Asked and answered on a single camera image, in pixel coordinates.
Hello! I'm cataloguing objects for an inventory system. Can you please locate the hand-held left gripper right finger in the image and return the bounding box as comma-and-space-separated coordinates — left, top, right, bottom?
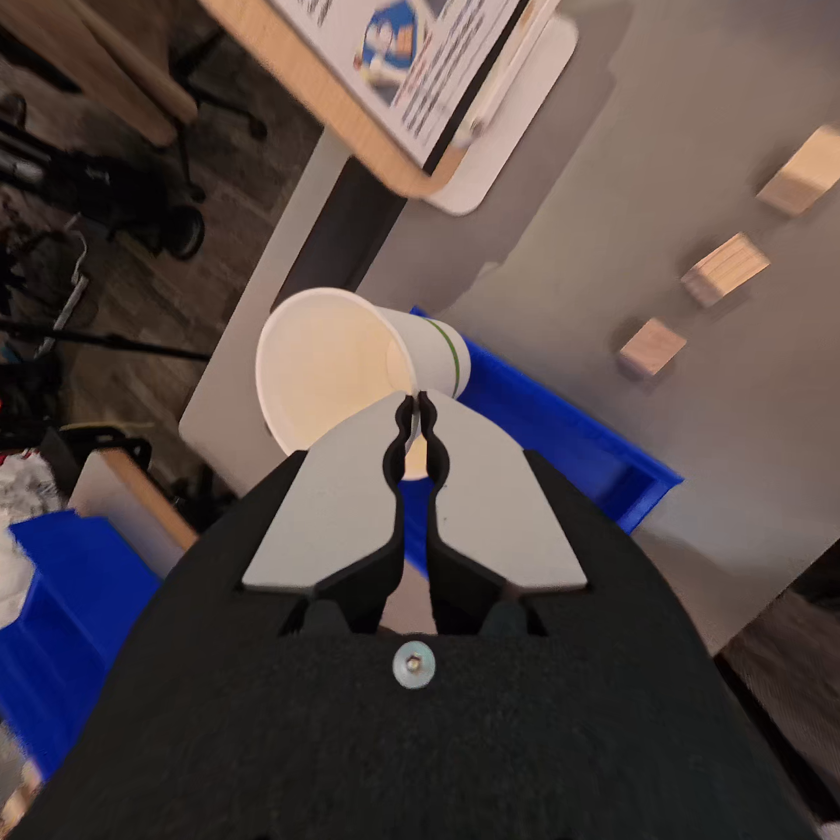
419, 391, 588, 634

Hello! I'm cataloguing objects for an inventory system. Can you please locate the wood-edged side table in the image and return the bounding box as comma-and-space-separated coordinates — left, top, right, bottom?
69, 449, 198, 578

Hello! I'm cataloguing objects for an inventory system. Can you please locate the blue plastic bin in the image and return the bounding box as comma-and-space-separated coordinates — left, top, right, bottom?
397, 305, 685, 578
0, 511, 164, 782

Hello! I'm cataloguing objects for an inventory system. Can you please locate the wooden cube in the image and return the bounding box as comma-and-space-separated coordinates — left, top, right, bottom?
755, 125, 840, 219
680, 233, 770, 309
619, 318, 688, 383

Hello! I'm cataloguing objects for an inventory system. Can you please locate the white tablet stand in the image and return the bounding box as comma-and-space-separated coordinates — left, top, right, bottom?
197, 0, 565, 198

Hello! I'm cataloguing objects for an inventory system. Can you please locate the dark grey table cable tray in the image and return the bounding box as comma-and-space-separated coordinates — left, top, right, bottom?
279, 157, 409, 316

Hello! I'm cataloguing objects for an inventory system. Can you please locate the green-striped white paper cup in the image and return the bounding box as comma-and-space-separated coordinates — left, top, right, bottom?
256, 287, 472, 483

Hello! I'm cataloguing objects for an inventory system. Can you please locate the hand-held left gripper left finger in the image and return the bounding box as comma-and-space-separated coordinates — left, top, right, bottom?
241, 391, 421, 634

